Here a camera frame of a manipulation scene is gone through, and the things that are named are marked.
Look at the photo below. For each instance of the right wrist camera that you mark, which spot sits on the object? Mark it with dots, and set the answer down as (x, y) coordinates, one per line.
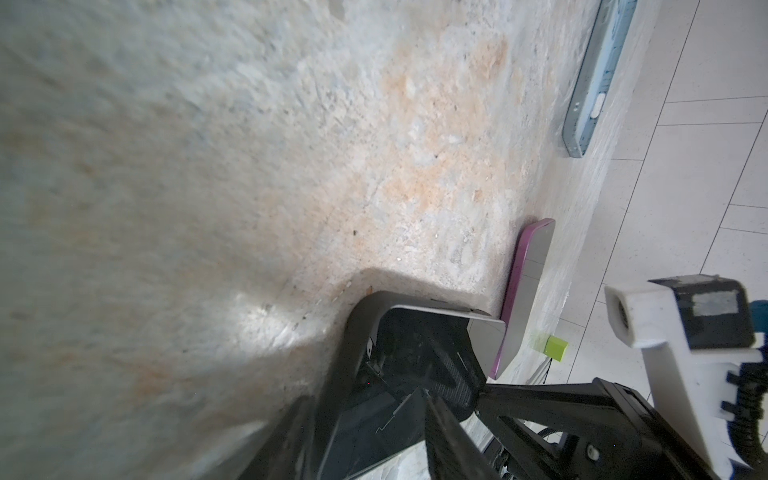
(707, 377)

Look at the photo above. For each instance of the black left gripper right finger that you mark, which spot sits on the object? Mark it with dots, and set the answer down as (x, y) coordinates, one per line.
(451, 454)

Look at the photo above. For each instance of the black phone case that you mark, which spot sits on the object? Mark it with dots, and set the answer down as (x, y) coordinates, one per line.
(395, 350)

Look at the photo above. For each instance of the green cube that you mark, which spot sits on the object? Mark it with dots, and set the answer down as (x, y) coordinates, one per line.
(552, 347)

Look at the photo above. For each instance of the black phone right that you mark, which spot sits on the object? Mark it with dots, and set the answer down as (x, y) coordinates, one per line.
(525, 275)

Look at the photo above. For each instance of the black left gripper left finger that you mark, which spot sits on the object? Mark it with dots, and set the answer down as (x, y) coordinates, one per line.
(285, 454)

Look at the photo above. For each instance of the light blue phone case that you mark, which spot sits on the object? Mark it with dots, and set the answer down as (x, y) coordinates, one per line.
(606, 42)

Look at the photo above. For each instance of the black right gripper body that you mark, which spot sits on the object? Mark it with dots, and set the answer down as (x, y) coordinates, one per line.
(596, 430)

